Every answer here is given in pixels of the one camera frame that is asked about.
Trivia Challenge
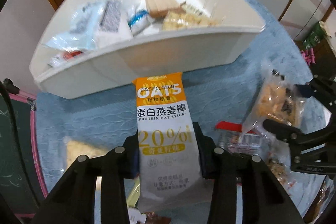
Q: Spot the red date packet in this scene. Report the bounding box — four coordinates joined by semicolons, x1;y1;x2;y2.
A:
215;121;265;153

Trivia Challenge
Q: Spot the clear brown snack packet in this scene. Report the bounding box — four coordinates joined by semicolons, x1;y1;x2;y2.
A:
266;156;290;185

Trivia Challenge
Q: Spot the tan wafer packet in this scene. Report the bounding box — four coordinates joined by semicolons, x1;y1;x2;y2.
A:
145;0;181;18

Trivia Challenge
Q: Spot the small green snack packet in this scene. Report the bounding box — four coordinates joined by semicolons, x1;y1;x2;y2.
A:
127;178;141;207

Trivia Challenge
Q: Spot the yellow puff snack packet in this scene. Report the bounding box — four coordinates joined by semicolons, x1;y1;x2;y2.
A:
161;11;218;30

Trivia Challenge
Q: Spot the red white snack packet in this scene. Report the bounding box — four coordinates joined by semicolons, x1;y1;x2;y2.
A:
47;50;84;67

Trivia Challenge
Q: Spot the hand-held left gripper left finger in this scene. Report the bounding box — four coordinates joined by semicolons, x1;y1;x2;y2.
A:
33;134;142;224

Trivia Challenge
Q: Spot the blue foil snack packet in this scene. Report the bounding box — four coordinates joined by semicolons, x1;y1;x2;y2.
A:
127;2;155;35

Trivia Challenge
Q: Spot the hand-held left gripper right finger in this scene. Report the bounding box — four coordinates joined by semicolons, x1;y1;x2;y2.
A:
192;122;305;224

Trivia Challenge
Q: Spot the fried tofu tray packet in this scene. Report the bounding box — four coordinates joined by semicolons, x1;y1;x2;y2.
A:
240;59;306;135

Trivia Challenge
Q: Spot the orange white oat bar packet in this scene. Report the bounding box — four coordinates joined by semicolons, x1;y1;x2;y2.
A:
132;72;213;214

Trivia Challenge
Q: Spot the blue plush blanket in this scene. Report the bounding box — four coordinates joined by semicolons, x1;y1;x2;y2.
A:
34;0;336;224

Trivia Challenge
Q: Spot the green chalkboard with pink frame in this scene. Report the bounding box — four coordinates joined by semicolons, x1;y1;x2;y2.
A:
0;90;50;214

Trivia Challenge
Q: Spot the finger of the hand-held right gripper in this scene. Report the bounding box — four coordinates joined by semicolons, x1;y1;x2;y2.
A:
294;78;336;111
262;119;336;162

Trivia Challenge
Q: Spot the black easel knob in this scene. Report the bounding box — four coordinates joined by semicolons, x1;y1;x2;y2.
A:
3;78;20;94

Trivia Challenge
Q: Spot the yellow cracker packet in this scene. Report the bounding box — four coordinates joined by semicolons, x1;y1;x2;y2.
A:
64;136;108;170

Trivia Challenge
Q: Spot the pink toy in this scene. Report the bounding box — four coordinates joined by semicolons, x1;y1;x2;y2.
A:
302;49;319;64

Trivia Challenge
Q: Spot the green bag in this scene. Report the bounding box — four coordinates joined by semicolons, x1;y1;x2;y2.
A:
302;21;328;51

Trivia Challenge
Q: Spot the white plastic storage bin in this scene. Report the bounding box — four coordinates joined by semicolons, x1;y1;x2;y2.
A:
29;0;266;100

